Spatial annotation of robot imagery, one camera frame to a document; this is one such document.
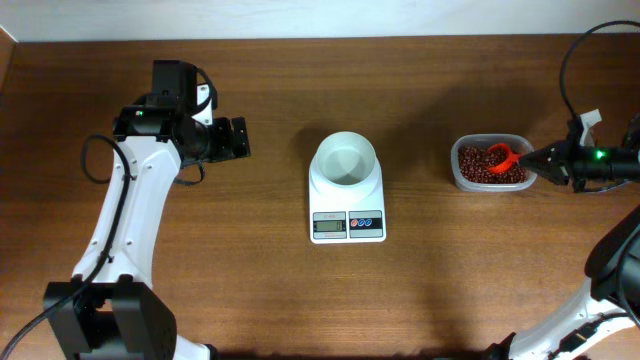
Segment red plastic scoop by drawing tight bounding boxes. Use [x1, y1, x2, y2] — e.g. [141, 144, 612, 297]
[485, 142, 524, 175]

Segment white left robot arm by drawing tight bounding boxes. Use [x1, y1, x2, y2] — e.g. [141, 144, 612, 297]
[43, 60, 251, 359]

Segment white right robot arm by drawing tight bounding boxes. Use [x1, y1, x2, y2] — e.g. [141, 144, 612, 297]
[480, 110, 639, 360]

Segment white round bowl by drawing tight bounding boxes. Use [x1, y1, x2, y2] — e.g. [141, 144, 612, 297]
[315, 131, 376, 186]

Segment white digital kitchen scale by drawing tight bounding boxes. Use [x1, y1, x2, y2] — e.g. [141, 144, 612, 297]
[309, 156, 387, 245]

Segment red adzuki beans in container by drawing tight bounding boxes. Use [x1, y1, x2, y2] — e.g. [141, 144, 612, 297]
[458, 146, 527, 184]

